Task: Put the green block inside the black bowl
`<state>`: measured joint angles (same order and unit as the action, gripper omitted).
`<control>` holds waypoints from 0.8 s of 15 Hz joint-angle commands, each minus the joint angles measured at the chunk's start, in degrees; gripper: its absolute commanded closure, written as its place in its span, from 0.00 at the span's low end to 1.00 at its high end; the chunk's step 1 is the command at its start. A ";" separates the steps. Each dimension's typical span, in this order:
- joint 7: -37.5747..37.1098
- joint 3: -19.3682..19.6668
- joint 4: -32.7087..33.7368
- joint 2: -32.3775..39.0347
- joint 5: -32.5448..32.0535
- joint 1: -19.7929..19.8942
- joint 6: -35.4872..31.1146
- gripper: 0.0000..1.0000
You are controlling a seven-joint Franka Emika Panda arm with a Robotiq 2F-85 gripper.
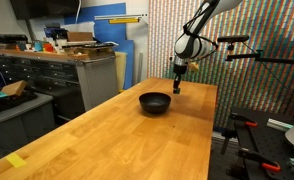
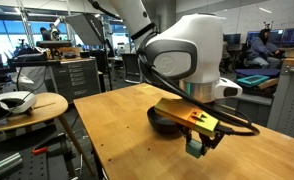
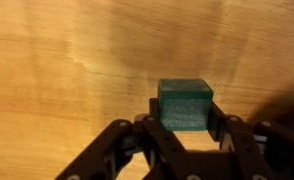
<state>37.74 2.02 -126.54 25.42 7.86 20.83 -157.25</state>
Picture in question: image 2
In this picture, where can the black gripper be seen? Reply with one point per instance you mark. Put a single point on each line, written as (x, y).
(197, 132)

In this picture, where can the small green block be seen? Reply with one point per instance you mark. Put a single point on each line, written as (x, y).
(194, 148)

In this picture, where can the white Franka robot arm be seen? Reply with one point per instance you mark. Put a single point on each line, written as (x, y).
(183, 50)

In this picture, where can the black bowl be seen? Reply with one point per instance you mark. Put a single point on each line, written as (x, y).
(162, 124)

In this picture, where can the teal tray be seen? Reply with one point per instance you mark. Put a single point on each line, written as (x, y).
(253, 80)

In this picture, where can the black office chair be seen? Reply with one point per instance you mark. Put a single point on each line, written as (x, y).
(131, 68)

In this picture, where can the grey perforated metal cabinet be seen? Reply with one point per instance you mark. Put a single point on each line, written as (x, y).
(290, 100)

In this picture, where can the seated person in blue hoodie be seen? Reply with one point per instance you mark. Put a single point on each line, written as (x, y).
(262, 50)

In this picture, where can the computer monitor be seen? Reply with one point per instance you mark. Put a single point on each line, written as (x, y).
(276, 36)
(292, 36)

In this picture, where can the grey drawer cabinet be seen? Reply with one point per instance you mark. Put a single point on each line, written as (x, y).
(75, 78)

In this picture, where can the black softbox light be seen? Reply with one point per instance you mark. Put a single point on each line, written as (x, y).
(87, 29)

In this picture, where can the round wooden side table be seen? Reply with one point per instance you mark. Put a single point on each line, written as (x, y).
(37, 110)

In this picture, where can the person in dark top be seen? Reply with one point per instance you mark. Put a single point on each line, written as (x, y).
(46, 33)

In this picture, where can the white VR headset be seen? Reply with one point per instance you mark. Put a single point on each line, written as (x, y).
(10, 101)

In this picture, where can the yellow orange wrist camera box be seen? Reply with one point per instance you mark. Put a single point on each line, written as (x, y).
(187, 115)

